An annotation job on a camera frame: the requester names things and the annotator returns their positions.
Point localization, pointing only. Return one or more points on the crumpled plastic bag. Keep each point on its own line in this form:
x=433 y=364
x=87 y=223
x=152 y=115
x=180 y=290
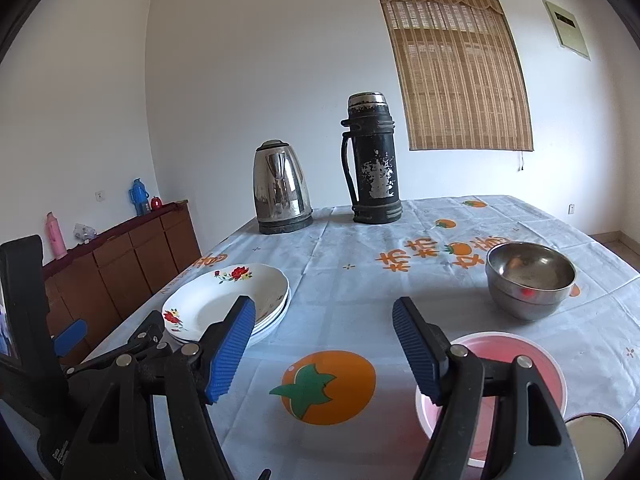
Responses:
x=83 y=233

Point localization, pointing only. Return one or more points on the white enamel bowl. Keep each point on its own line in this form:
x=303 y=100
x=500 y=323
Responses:
x=599 y=441

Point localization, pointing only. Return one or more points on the black worn thermos flask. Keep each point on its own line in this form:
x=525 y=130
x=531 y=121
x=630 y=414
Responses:
x=369 y=159

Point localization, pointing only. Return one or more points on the wall electrical panel box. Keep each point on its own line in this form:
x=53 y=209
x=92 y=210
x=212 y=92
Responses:
x=567 y=29

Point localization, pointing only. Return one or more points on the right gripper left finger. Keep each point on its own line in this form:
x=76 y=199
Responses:
x=210 y=384

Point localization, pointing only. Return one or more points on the white printed tablecloth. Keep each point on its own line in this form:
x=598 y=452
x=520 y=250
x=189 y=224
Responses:
x=344 y=279

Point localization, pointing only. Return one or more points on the red flower white plate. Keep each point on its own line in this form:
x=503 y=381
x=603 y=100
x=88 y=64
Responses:
x=209 y=297

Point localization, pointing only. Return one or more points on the pink plastic bowl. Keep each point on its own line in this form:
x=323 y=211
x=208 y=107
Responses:
x=500 y=374

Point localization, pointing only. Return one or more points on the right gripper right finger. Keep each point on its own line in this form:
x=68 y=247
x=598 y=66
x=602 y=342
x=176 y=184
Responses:
x=460 y=409

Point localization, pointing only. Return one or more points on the stainless steel bowl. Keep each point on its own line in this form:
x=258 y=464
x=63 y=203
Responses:
x=527 y=280

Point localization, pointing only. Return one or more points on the blue thermos jug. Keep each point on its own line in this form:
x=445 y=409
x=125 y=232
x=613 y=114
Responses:
x=139 y=198

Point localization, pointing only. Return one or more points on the bamboo window blind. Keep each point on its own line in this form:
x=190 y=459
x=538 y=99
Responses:
x=460 y=76

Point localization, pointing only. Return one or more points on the brown wooden sideboard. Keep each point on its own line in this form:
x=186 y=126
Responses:
x=107 y=279

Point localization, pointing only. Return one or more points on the stainless steel electric kettle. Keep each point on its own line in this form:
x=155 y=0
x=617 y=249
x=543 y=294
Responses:
x=281 y=197

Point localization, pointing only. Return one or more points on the pink thermos bottle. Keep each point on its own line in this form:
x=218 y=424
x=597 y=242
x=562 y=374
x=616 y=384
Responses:
x=55 y=236

